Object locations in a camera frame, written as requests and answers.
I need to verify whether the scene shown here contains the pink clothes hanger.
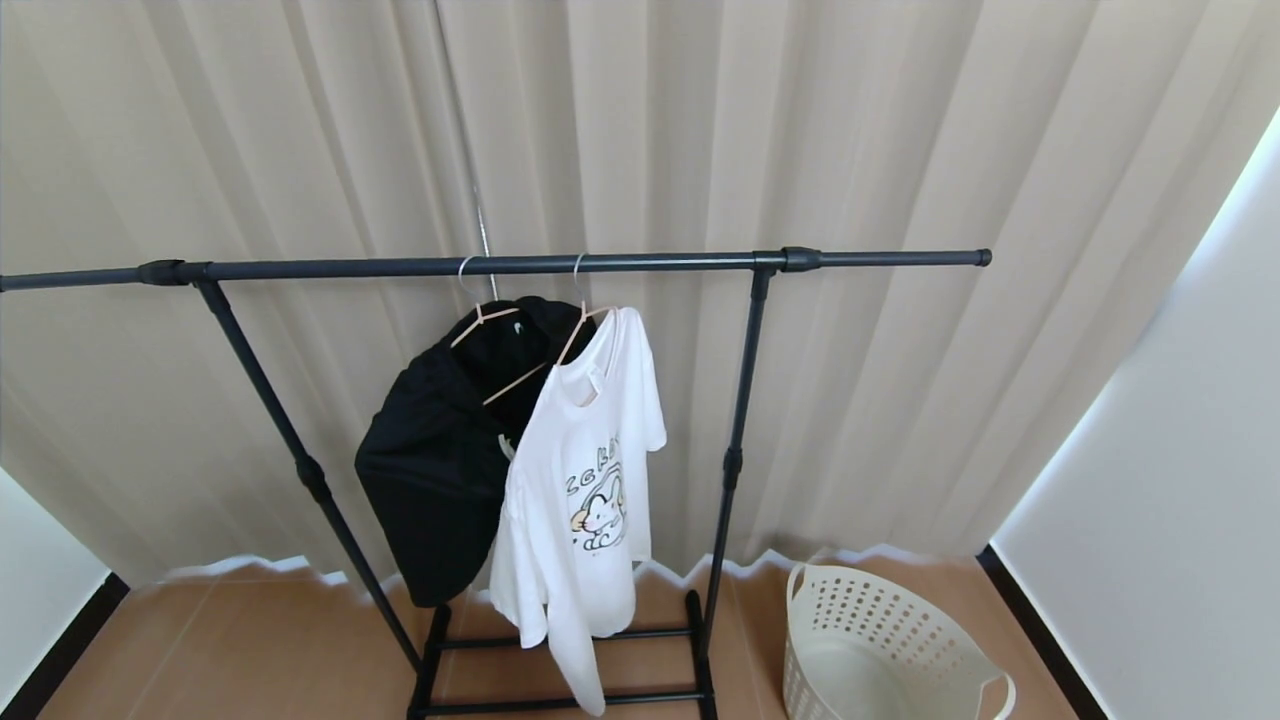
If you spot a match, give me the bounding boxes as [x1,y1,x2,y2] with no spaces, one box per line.
[450,255,549,406]
[555,253,616,367]

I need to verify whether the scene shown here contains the white garment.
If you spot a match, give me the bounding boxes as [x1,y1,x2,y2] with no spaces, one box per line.
[488,305,668,718]

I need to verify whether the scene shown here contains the black shorts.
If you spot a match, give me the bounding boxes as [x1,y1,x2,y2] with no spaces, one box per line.
[355,295,601,609]

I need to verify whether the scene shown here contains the black clothes rack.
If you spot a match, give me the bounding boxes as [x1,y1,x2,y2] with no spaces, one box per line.
[0,247,994,720]

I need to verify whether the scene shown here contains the white laundry basket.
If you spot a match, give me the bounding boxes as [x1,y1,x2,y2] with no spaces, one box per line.
[782,563,1018,720]

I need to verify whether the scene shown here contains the beige curtain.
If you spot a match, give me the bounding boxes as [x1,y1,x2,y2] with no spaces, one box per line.
[0,0,1280,591]

